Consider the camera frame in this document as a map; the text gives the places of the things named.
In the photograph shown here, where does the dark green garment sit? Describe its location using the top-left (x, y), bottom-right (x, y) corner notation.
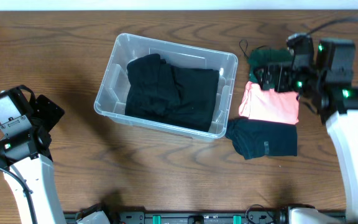
top-left (239, 39), bottom-right (293, 83)

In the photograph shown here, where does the large black garment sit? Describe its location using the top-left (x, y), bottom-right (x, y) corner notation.
top-left (154, 66), bottom-right (219, 132)

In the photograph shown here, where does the small black garment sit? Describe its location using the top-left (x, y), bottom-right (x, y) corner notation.
top-left (125, 54), bottom-right (181, 118)

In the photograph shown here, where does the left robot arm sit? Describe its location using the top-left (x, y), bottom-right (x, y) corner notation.
top-left (0, 85), bottom-right (66, 223)

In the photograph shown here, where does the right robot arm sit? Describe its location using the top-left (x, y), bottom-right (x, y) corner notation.
top-left (253, 35), bottom-right (358, 223)

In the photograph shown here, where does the pink folded garment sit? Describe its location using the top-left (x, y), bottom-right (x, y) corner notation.
top-left (239, 82), bottom-right (300, 124)

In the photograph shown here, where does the clear plastic storage bin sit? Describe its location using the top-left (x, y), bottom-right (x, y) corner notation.
top-left (94, 33), bottom-right (239, 142)

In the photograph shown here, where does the black folded garment right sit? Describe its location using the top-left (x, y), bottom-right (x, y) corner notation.
top-left (226, 118), bottom-right (298, 160)

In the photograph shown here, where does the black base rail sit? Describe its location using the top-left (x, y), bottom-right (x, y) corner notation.
top-left (63, 211), bottom-right (353, 224)

